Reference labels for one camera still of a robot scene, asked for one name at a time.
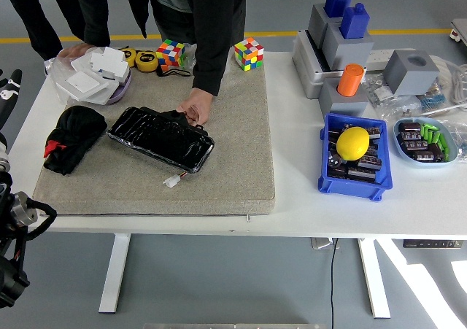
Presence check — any person's right hand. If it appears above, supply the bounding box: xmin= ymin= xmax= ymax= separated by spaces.
xmin=57 ymin=43 xmax=94 ymax=59

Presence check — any person's left hand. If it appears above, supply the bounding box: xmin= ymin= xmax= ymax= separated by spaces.
xmin=176 ymin=87 xmax=215 ymax=126

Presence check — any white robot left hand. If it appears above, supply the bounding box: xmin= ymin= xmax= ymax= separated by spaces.
xmin=0 ymin=69 xmax=23 ymax=130

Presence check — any glossy black panel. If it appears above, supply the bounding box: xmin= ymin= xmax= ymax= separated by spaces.
xmin=107 ymin=105 xmax=215 ymax=174

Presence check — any black cloth rag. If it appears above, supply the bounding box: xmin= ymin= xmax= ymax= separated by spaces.
xmin=42 ymin=105 xmax=109 ymax=176

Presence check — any black table control panel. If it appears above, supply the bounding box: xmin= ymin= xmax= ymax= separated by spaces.
xmin=402 ymin=239 xmax=463 ymax=249

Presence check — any large clear plastic bag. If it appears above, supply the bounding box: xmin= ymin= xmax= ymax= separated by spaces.
xmin=44 ymin=46 xmax=121 ymax=106

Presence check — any white folded carton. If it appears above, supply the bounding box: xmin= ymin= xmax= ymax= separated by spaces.
xmin=71 ymin=47 xmax=131 ymax=81

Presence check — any small clear plastic bag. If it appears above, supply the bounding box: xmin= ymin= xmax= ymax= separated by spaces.
xmin=182 ymin=43 xmax=200 ymax=71

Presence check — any person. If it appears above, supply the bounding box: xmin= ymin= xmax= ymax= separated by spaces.
xmin=72 ymin=0 xmax=251 ymax=96
xmin=0 ymin=0 xmax=63 ymax=62

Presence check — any yellow tape measure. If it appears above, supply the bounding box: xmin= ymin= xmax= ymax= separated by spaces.
xmin=135 ymin=50 xmax=158 ymax=73
xmin=118 ymin=46 xmax=139 ymax=69

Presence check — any colourful puzzle cube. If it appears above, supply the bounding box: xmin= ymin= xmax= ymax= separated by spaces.
xmin=155 ymin=39 xmax=185 ymax=71
xmin=233 ymin=36 xmax=265 ymax=72

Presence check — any grey-brown mat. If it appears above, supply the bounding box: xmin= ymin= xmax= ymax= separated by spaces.
xmin=31 ymin=53 xmax=277 ymax=217

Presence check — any purple bowl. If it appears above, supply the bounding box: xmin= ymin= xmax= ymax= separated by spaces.
xmin=105 ymin=68 xmax=133 ymax=106

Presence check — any large light grey case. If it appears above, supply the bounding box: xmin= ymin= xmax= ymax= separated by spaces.
xmin=291 ymin=29 xmax=346 ymax=100

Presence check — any grey square holder block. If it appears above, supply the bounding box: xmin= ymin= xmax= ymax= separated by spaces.
xmin=318 ymin=79 xmax=370 ymax=118
xmin=322 ymin=22 xmax=375 ymax=71
xmin=308 ymin=3 xmax=346 ymax=49

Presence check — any orange cylinder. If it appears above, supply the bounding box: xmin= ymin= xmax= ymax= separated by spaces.
xmin=336 ymin=63 xmax=366 ymax=98

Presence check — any yellow lemon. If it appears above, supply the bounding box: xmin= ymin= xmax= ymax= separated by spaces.
xmin=336 ymin=126 xmax=371 ymax=161

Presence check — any blue plastic bottle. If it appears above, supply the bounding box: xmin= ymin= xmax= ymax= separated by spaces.
xmin=324 ymin=0 xmax=353 ymax=18
xmin=339 ymin=3 xmax=371 ymax=40

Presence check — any blue plastic bin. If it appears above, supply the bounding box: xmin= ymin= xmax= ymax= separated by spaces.
xmin=317 ymin=112 xmax=394 ymax=202

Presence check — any clear bag of small parts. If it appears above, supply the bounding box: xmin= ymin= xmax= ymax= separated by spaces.
xmin=360 ymin=71 xmax=424 ymax=122

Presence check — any white table leg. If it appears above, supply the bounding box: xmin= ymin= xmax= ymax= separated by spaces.
xmin=98 ymin=233 xmax=131 ymax=314
xmin=357 ymin=237 xmax=391 ymax=320

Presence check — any grey box under table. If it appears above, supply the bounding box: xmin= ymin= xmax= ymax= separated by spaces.
xmin=310 ymin=236 xmax=340 ymax=250

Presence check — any grey block with round hole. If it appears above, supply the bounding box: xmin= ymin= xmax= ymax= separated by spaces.
xmin=382 ymin=49 xmax=441 ymax=96

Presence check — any light blue dish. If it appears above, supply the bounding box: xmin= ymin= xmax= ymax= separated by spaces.
xmin=393 ymin=117 xmax=459 ymax=169

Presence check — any bag of blue resistors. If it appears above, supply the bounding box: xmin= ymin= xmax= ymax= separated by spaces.
xmin=419 ymin=88 xmax=447 ymax=113

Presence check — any thin white rod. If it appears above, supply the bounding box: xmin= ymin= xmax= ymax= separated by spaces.
xmin=419 ymin=102 xmax=467 ymax=117

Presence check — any crumpled clear plastic bag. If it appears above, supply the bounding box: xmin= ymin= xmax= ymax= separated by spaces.
xmin=436 ymin=119 xmax=467 ymax=162

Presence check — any white device with red mark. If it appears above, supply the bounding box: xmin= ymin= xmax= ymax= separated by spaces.
xmin=450 ymin=18 xmax=467 ymax=47

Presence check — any white wall switch plate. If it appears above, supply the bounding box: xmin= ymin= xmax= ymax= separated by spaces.
xmin=58 ymin=69 xmax=120 ymax=104

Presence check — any black wrist strap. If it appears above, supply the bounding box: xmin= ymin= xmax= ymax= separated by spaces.
xmin=156 ymin=67 xmax=192 ymax=78

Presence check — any white wire connector plug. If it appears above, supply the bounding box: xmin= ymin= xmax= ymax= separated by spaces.
xmin=162 ymin=171 xmax=190 ymax=189

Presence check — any black power cable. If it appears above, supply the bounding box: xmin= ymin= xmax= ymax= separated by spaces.
xmin=330 ymin=237 xmax=339 ymax=329

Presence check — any white coiled cable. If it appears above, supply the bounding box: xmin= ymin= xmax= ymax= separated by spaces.
xmin=428 ymin=55 xmax=467 ymax=107

